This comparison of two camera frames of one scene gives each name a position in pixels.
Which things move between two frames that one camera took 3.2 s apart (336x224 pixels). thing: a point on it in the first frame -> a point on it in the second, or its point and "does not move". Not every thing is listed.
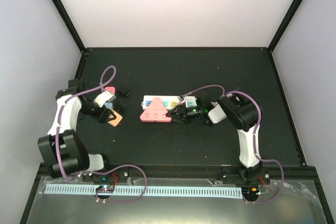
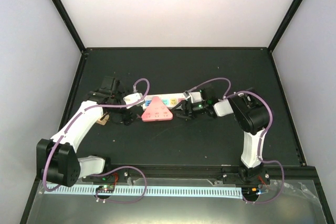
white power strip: x=170 y=102 does not move
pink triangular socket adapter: x=155 y=112 does not move
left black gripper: x=101 y=117 -> x=123 y=117
